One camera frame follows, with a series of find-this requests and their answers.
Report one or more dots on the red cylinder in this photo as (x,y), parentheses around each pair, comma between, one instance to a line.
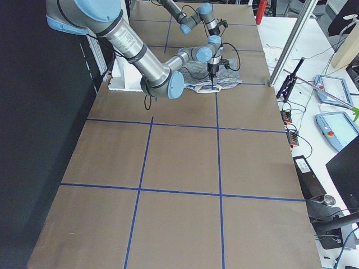
(260,11)

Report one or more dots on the blue teach pendant near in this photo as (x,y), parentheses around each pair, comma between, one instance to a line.
(338,128)

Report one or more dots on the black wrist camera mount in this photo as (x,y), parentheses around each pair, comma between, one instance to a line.
(222,23)
(225,63)

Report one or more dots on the striped polo shirt white collar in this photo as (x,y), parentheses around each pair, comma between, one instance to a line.
(196,78)

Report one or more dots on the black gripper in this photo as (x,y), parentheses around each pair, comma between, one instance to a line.
(214,31)
(212,68)

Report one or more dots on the blue teach pendant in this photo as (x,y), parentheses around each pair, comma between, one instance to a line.
(335,86)
(338,128)

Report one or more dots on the aluminium frame post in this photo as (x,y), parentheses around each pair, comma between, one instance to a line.
(300,23)

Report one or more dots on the orange black usb hub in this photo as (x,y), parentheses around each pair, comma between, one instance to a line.
(292,137)

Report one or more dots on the black monitor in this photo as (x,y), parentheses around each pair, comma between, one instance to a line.
(343,170)

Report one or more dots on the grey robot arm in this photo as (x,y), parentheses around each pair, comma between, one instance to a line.
(204,14)
(106,19)

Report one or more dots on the long grabber stick green tip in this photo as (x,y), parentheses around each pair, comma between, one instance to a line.
(321,89)

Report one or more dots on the black box with label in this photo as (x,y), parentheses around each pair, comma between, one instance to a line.
(310,185)

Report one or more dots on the blue teach pendant far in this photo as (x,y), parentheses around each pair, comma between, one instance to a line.
(335,86)

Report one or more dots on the black clamp stand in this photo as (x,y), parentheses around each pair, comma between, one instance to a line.
(289,83)

